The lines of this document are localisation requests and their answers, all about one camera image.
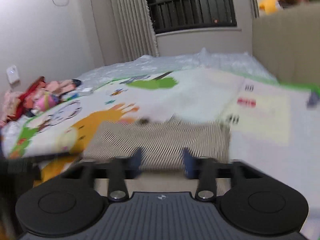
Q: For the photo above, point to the beige pleated curtain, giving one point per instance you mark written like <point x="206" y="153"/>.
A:
<point x="130" y="22"/>

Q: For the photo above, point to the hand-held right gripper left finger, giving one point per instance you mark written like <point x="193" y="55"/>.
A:
<point x="136" y="163"/>

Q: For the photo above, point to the pink pouch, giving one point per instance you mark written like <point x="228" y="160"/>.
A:
<point x="46" y="102"/>

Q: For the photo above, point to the pile of colourful clothes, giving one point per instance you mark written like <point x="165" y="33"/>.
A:
<point x="22" y="105"/>

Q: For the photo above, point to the white wall socket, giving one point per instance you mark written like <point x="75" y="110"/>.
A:
<point x="12" y="74"/>

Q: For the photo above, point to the beige striped knit garment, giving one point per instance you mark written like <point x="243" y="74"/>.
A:
<point x="160" y="140"/>

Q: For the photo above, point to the dark barred window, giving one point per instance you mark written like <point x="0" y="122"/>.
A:
<point x="192" y="7"/>

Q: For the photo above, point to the beige padded headboard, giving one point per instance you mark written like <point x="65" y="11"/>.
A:
<point x="287" y="45"/>

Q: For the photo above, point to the white charger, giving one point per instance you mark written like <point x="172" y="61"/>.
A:
<point x="87" y="90"/>

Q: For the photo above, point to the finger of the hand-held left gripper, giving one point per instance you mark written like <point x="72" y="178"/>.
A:
<point x="57" y="156"/>

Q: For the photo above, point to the cartoon printed play mat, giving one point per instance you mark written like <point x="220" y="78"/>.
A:
<point x="200" y="97"/>

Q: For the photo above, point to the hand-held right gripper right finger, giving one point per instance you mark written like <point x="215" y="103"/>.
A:
<point x="188" y="163"/>

